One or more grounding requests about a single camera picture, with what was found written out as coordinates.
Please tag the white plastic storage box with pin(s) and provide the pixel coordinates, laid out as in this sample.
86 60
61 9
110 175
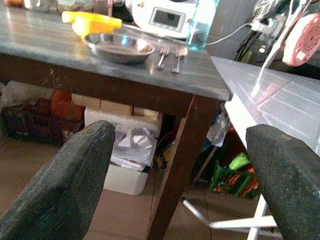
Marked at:
125 180

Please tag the metal fork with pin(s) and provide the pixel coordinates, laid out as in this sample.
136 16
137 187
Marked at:
162 58

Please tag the white plug adapter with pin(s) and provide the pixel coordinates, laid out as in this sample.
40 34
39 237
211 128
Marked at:
260 27

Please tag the pink round handheld fan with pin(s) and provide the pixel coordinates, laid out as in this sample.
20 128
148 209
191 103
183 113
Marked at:
305 40

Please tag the yellow colourful snack packet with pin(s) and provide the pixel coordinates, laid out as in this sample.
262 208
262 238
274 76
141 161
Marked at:
165 152

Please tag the metal spoon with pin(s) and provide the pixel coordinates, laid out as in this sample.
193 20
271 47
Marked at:
177 65

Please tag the clear plastic bag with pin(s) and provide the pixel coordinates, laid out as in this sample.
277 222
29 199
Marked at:
217 127

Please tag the beige cardboard box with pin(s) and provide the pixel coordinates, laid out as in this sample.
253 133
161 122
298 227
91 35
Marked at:
86 100

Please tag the green and orange shopping bag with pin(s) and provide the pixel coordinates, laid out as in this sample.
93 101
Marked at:
232 182

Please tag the clear blue water bottle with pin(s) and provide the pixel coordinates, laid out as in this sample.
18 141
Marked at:
200 35

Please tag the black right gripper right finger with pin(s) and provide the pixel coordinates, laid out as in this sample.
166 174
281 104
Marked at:
290 180

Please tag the dark red crate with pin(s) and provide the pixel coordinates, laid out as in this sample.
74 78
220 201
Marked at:
37 125

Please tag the white folding table, tiled top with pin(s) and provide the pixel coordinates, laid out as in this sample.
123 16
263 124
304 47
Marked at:
240 117

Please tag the white kitchen machine with screen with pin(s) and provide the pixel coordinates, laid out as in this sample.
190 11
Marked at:
142 17

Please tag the crumpled white paper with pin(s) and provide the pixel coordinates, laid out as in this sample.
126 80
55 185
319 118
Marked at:
135 147

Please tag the shallow metal bowl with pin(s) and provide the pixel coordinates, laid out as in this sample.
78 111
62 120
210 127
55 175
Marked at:
120 53

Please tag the dark wooden table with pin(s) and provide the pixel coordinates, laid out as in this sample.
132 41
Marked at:
175 155

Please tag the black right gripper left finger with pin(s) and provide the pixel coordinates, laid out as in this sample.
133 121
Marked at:
57 190

